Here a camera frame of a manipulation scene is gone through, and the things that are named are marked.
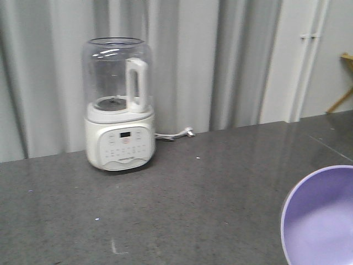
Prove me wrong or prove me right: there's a grey curtain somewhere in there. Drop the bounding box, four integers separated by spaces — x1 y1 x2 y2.
0 0 353 163

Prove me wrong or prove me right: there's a white power cord with plug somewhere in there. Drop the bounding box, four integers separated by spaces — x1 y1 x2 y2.
153 126 196 141

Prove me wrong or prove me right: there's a wooden stand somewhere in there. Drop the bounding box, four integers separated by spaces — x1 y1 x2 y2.
325 52 352 114

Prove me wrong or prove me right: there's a white blender with clear jar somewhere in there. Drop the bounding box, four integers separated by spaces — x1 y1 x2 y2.
82 37 156 171

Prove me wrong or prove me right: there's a purple bowl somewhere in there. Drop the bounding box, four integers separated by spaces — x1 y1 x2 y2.
280 165 352 264

